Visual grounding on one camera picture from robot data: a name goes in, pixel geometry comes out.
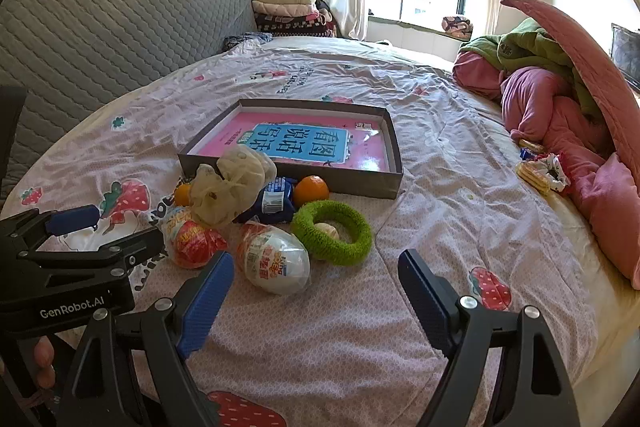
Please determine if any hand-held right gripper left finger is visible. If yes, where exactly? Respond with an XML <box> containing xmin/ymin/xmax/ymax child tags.
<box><xmin>57</xmin><ymin>251</ymin><xmax>236</xmax><ymax>427</ymax></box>

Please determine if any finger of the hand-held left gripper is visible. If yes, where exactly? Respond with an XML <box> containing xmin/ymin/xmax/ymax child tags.
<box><xmin>20</xmin><ymin>227</ymin><xmax>166</xmax><ymax>279</ymax></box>
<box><xmin>0</xmin><ymin>205</ymin><xmax>101</xmax><ymax>254</ymax></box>

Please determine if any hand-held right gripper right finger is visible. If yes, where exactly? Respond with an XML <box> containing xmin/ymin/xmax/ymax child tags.
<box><xmin>397</xmin><ymin>248</ymin><xmax>583</xmax><ymax>427</ymax></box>

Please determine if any red egg toy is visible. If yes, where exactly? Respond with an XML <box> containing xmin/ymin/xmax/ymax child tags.
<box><xmin>159</xmin><ymin>206</ymin><xmax>229</xmax><ymax>269</ymax></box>

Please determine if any white egg toy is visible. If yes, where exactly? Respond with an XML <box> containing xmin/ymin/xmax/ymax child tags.
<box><xmin>236</xmin><ymin>222</ymin><xmax>311</xmax><ymax>295</ymax></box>

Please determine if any green knitted ring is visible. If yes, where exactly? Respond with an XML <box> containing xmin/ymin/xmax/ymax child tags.
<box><xmin>291</xmin><ymin>200</ymin><xmax>373</xmax><ymax>266</ymax></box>

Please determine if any beige mesh scrunchie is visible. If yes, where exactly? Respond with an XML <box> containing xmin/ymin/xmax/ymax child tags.
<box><xmin>189</xmin><ymin>144</ymin><xmax>277</xmax><ymax>228</ymax></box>

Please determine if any blue snack packet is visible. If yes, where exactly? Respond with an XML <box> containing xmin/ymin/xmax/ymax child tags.
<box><xmin>235</xmin><ymin>177</ymin><xmax>298</xmax><ymax>225</ymax></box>

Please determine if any shallow grey cardboard box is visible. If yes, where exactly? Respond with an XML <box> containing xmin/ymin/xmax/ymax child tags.
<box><xmin>178</xmin><ymin>98</ymin><xmax>404</xmax><ymax>200</ymax></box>

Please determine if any large mandarin orange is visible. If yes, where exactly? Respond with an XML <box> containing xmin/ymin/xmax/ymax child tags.
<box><xmin>293</xmin><ymin>175</ymin><xmax>331</xmax><ymax>209</ymax></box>

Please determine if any person's left hand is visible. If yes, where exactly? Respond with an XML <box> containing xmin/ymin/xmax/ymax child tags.
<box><xmin>32</xmin><ymin>336</ymin><xmax>57</xmax><ymax>390</ymax></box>

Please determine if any pink book with blue label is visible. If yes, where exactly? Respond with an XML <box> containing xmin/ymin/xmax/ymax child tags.
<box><xmin>192</xmin><ymin>109</ymin><xmax>391</xmax><ymax>172</ymax></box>

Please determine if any packet of yellow biscuits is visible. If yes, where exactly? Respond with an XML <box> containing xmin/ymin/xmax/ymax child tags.
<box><xmin>516</xmin><ymin>159</ymin><xmax>553</xmax><ymax>196</ymax></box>

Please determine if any white floral scrunchie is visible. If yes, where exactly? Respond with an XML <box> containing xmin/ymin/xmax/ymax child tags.
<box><xmin>537</xmin><ymin>153</ymin><xmax>572</xmax><ymax>194</ymax></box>

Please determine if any grey quilted headboard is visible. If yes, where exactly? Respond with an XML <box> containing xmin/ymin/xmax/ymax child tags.
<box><xmin>0</xmin><ymin>0</ymin><xmax>258</xmax><ymax>202</ymax></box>

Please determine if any pink quilt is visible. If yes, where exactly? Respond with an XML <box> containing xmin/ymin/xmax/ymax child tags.
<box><xmin>452</xmin><ymin>49</ymin><xmax>640</xmax><ymax>290</ymax></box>

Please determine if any blue patterned cloth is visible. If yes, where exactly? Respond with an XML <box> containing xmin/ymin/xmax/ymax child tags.
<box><xmin>222</xmin><ymin>32</ymin><xmax>273</xmax><ymax>52</ymax></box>

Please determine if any folded patterned cloth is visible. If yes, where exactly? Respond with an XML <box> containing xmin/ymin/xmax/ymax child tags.
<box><xmin>441</xmin><ymin>15</ymin><xmax>473</xmax><ymax>40</ymax></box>

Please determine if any green blanket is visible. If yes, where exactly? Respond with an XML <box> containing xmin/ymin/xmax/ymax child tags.
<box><xmin>472</xmin><ymin>18</ymin><xmax>606</xmax><ymax>122</ymax></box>

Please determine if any pink quilted cover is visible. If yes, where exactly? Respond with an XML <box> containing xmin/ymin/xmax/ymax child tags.
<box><xmin>500</xmin><ymin>0</ymin><xmax>640</xmax><ymax>198</ymax></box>

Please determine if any stack of folded blankets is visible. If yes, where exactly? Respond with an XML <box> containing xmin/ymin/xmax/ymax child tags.
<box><xmin>251</xmin><ymin>0</ymin><xmax>337</xmax><ymax>39</ymax></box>

